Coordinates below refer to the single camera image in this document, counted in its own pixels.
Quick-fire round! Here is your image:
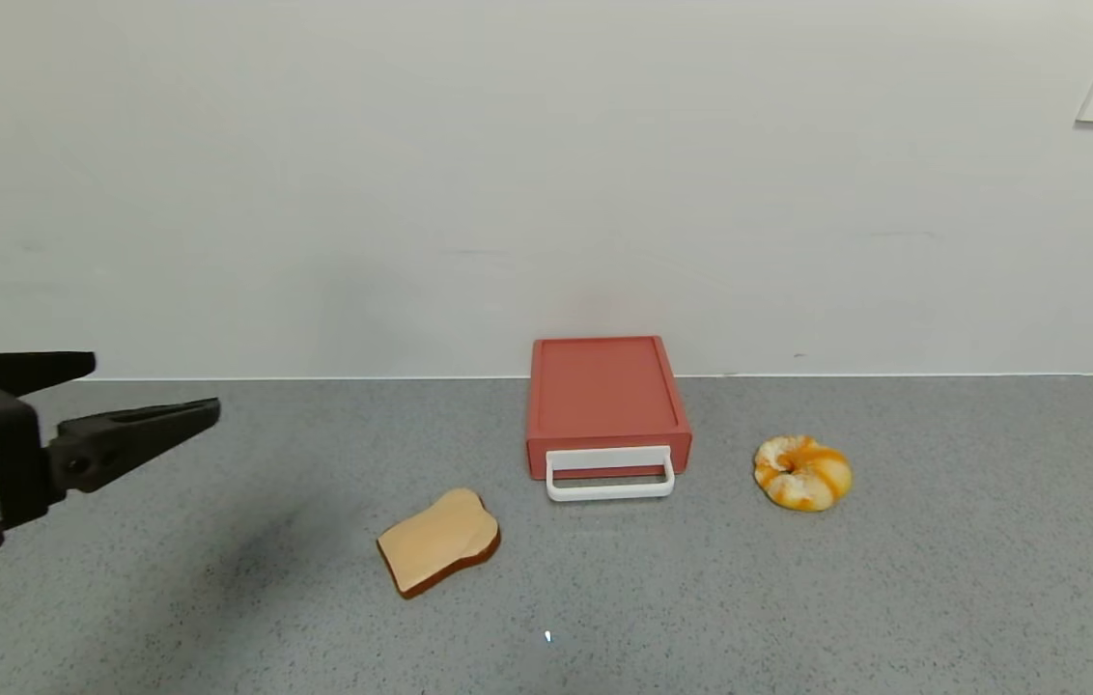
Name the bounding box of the red drawer cabinet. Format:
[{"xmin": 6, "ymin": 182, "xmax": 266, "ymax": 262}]
[{"xmin": 525, "ymin": 336, "xmax": 693, "ymax": 481}]

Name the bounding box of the toast bread slice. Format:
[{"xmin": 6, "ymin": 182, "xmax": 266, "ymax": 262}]
[{"xmin": 376, "ymin": 487, "xmax": 502, "ymax": 600}]

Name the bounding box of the orange white bagel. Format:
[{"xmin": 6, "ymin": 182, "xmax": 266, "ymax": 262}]
[{"xmin": 753, "ymin": 434, "xmax": 854, "ymax": 513}]

